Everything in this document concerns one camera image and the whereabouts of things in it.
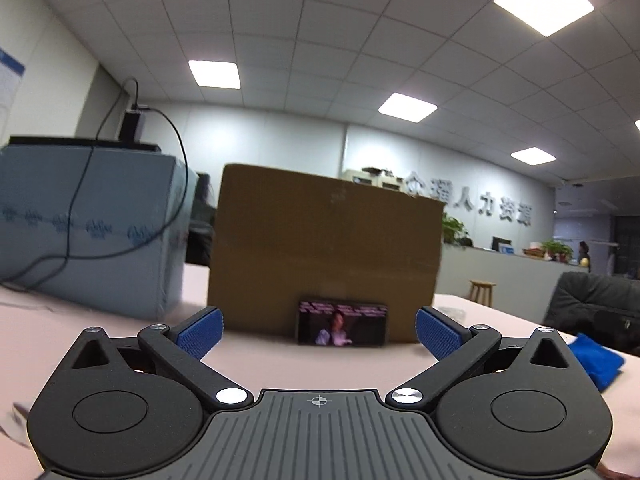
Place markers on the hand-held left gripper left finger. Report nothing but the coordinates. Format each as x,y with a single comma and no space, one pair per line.
200,332

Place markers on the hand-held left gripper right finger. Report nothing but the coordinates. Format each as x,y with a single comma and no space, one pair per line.
440,335

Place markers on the wooden stool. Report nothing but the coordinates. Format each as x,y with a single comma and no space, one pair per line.
482,285

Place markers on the white reception counter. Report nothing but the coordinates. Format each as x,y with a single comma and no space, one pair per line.
510,280

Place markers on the black smartphone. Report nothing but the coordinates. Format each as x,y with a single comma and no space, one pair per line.
340,322

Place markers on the potted green plant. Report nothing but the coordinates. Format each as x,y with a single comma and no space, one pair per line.
557,250
455,232

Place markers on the computer monitor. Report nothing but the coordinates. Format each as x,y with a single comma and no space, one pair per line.
501,244

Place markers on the dark desk furniture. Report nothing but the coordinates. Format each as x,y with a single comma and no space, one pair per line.
200,220

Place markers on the brown cardboard box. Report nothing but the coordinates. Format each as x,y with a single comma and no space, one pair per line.
325,235

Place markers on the grey-blue wrapped box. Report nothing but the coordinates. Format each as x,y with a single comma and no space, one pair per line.
130,195

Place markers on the black office chair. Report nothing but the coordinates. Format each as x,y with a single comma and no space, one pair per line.
590,295

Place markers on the blue cloth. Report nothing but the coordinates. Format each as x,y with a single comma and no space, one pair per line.
597,360

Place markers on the beige glass-door cabinet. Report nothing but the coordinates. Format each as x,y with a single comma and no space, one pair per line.
370,180

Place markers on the black power adapter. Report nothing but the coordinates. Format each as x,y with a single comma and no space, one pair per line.
131,127

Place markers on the black flat board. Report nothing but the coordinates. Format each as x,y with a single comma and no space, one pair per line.
75,141

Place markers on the grey wall lettering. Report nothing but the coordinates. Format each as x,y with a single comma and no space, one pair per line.
465,200

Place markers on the wall poster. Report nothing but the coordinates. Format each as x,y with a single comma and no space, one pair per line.
7,90

